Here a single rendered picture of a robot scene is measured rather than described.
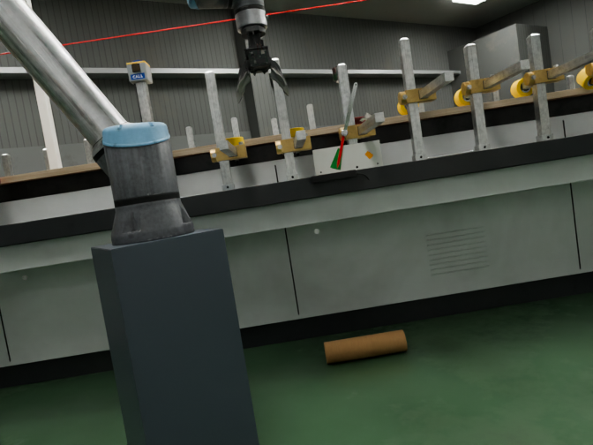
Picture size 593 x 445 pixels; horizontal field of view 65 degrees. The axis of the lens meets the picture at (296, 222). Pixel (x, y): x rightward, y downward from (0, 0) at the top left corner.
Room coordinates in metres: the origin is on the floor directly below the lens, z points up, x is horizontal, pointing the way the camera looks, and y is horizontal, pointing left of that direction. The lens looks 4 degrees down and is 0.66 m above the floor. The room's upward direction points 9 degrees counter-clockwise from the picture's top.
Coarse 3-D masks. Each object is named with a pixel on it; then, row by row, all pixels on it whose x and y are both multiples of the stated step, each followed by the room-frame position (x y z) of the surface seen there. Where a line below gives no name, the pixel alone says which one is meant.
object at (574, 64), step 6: (588, 54) 1.57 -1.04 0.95; (576, 60) 1.64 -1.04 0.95; (582, 60) 1.60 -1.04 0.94; (588, 60) 1.58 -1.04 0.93; (558, 66) 1.74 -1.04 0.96; (564, 66) 1.71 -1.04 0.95; (570, 66) 1.67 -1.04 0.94; (576, 66) 1.64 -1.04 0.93; (552, 72) 1.78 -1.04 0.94; (558, 72) 1.75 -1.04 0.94; (564, 72) 1.73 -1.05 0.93; (552, 78) 1.81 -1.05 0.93; (522, 84) 1.99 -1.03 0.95
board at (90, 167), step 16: (528, 96) 1.99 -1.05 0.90; (560, 96) 1.99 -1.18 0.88; (432, 112) 1.98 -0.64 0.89; (448, 112) 1.98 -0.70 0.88; (464, 112) 1.99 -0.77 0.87; (320, 128) 1.97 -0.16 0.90; (336, 128) 1.97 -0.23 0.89; (256, 144) 1.97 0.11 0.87; (16, 176) 1.95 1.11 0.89; (32, 176) 1.95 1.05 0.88; (48, 176) 1.95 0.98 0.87
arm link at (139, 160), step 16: (112, 128) 1.05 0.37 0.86; (128, 128) 1.04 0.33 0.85; (144, 128) 1.05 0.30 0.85; (160, 128) 1.08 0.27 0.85; (112, 144) 1.05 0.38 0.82; (128, 144) 1.04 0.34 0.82; (144, 144) 1.05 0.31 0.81; (160, 144) 1.07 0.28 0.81; (112, 160) 1.05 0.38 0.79; (128, 160) 1.04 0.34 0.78; (144, 160) 1.05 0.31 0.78; (160, 160) 1.07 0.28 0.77; (112, 176) 1.06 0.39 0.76; (128, 176) 1.04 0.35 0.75; (144, 176) 1.04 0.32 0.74; (160, 176) 1.06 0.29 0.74; (112, 192) 1.08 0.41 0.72; (128, 192) 1.04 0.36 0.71; (144, 192) 1.04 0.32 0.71; (160, 192) 1.06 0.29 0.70
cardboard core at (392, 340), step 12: (360, 336) 1.72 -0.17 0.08; (372, 336) 1.70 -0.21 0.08; (384, 336) 1.70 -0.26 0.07; (396, 336) 1.69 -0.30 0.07; (336, 348) 1.68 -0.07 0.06; (348, 348) 1.68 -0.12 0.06; (360, 348) 1.68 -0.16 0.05; (372, 348) 1.68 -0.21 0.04; (384, 348) 1.68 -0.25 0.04; (396, 348) 1.68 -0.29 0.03; (336, 360) 1.68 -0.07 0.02; (348, 360) 1.69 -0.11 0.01
